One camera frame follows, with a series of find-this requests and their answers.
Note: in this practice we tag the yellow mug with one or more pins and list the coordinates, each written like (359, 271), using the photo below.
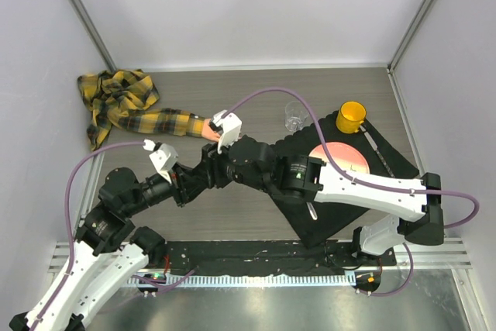
(350, 117)

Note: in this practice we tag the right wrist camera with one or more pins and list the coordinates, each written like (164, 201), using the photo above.
(218, 117)

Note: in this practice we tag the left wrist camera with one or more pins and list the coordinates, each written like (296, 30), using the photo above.
(163, 158)

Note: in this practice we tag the black scalloped placemat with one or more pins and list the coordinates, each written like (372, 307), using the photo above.
(337, 219)

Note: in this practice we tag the clear plastic cup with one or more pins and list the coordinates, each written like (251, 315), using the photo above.
(296, 115)

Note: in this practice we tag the silver fork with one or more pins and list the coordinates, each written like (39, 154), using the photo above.
(312, 211)

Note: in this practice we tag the pink cream plate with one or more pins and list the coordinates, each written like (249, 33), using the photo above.
(347, 157)

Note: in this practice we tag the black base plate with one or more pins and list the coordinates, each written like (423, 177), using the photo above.
(261, 258)

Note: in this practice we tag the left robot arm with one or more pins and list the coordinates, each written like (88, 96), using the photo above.
(108, 249)

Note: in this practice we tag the white cable duct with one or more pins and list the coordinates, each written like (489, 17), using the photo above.
(283, 280)

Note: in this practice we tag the silver knife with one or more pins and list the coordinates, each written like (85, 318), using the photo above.
(375, 148)

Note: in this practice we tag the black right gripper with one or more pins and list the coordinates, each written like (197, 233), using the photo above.
(211, 167)

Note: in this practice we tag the mannequin hand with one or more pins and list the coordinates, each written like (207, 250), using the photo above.
(213, 134)

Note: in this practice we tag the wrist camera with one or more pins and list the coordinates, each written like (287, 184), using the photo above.
(163, 158)
(218, 117)

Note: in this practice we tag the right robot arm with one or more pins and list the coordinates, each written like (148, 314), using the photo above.
(413, 209)

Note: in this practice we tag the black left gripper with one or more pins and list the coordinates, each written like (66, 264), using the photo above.
(186, 186)

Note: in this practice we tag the yellow plaid shirt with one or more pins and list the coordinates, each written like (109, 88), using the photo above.
(128, 101)

